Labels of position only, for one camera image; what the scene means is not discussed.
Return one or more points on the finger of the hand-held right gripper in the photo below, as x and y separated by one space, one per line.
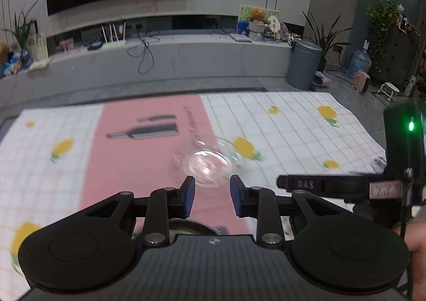
326 185

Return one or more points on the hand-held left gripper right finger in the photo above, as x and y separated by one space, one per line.
237 196

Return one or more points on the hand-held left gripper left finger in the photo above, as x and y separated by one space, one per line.
189 196

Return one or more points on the small clear glass plate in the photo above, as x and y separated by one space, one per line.
206 164

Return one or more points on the person's right hand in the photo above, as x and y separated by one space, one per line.
417 234

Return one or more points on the green ceramic bowl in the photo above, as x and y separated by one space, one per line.
181 227

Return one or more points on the small white stool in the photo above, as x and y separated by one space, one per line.
390 89

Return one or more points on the lemon print checked tablecloth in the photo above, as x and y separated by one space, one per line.
133 161

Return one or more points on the pink space heater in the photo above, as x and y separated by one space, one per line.
361 81

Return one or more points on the dark cabinet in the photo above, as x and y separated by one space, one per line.
399 61

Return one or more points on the blue water jug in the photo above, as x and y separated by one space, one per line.
359 63

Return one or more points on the grey round trash can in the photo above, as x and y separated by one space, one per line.
303 66

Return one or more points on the bushy green plant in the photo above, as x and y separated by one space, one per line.
382 18

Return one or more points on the long-leaf potted plant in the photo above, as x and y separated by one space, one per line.
327 38

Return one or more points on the pink flat book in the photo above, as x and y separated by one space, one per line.
240 37

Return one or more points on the white pot under teddy bear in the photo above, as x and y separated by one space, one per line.
256 31

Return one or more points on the round white paper fan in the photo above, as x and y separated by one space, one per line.
274 23

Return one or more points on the white router with antennas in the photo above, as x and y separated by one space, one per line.
114 42

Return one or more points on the small black box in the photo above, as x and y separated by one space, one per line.
94 46

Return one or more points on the brown teddy bear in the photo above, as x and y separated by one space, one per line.
258 15

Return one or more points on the green picture card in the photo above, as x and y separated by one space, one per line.
244 13

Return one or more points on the pink box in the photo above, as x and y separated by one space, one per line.
66 45

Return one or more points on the pale paper sheet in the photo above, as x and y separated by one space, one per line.
40 64

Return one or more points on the white patterned vase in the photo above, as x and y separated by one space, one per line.
38 46

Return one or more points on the snack bags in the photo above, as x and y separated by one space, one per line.
13 66

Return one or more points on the grass plant in blue vase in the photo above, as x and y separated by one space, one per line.
24 35

